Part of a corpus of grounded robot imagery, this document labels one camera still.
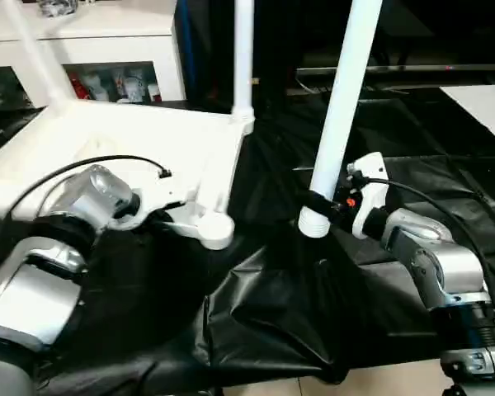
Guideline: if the white plastic table top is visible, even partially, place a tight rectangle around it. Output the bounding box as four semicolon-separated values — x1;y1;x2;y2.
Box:
0;101;257;252

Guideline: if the white plastic table leg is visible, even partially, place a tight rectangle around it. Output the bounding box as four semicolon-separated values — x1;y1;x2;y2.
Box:
2;0;78;113
230;0;257;125
296;0;384;240

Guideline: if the black table mat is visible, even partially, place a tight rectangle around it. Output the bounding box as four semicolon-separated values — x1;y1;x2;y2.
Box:
0;84;495;384

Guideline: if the red bottle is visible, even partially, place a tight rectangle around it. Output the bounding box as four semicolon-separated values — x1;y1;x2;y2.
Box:
69;73;87;100

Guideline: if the white flat board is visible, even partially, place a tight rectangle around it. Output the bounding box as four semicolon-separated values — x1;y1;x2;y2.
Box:
438;83;495;150

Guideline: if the white glass-door cabinet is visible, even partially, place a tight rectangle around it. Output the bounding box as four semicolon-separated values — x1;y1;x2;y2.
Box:
0;0;187;111

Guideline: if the clear glass ornament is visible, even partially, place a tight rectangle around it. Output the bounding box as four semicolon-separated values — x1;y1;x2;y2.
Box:
39;0;83;18

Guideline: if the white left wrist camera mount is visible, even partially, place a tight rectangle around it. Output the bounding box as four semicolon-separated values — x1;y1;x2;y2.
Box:
109;177;200;233

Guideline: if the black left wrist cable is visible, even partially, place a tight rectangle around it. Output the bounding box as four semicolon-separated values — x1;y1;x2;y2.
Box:
0;154;173;266

